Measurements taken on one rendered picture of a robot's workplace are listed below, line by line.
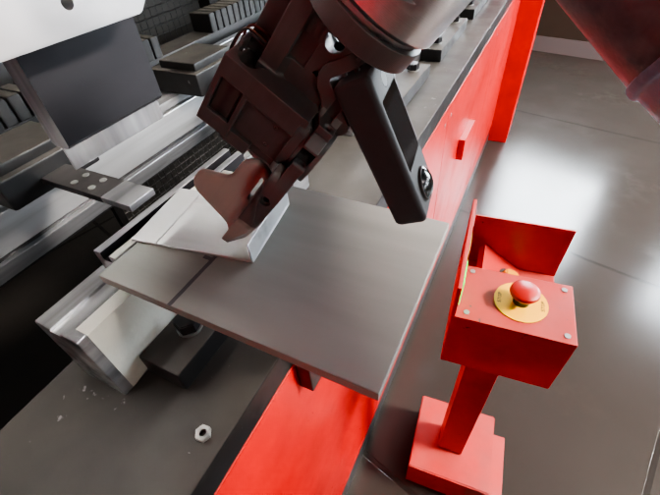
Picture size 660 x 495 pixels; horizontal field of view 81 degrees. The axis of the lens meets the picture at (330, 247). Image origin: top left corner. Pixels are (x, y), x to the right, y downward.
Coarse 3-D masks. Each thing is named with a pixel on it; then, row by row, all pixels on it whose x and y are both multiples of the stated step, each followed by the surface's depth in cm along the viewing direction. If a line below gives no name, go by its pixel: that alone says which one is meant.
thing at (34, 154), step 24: (0, 144) 46; (24, 144) 46; (48, 144) 46; (0, 168) 43; (24, 168) 44; (48, 168) 46; (72, 168) 47; (0, 192) 43; (24, 192) 45; (96, 192) 42; (120, 192) 42; (144, 192) 42
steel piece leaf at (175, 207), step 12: (180, 192) 42; (192, 192) 42; (168, 204) 40; (180, 204) 40; (156, 216) 39; (168, 216) 39; (180, 216) 39; (144, 228) 38; (156, 228) 38; (168, 228) 38; (132, 240) 37; (144, 240) 36; (156, 240) 36
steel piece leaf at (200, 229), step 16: (192, 208) 40; (208, 208) 39; (176, 224) 38; (192, 224) 38; (208, 224) 38; (224, 224) 37; (272, 224) 36; (160, 240) 36; (176, 240) 36; (192, 240) 36; (208, 240) 36; (240, 240) 36; (256, 240) 33; (224, 256) 34; (240, 256) 34; (256, 256) 34
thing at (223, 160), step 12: (216, 156) 47; (228, 156) 49; (240, 156) 47; (204, 168) 46; (216, 168) 45; (228, 168) 46; (192, 180) 44; (168, 192) 42; (156, 204) 41; (144, 216) 40; (132, 228) 39; (108, 240) 37; (120, 240) 38; (96, 252) 36; (108, 252) 37; (108, 264) 37
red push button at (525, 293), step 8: (520, 280) 55; (512, 288) 54; (520, 288) 53; (528, 288) 53; (536, 288) 53; (512, 296) 53; (520, 296) 52; (528, 296) 52; (536, 296) 52; (520, 304) 54; (528, 304) 54
